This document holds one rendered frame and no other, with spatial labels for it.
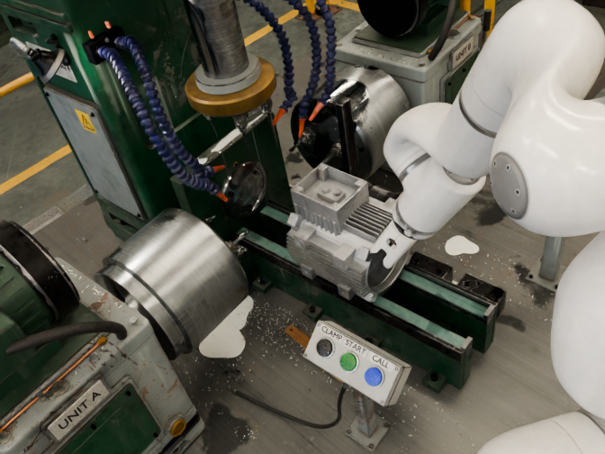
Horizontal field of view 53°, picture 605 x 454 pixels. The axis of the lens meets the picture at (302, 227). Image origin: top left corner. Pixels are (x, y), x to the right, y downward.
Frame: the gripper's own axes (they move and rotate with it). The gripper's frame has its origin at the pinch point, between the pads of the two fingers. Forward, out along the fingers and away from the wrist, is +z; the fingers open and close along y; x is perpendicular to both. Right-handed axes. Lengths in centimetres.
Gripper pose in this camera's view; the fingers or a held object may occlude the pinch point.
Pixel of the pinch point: (380, 255)
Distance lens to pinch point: 114.6
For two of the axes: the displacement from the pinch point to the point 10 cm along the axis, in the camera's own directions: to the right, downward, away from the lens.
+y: 6.3, -6.0, 4.9
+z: -2.5, 4.4, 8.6
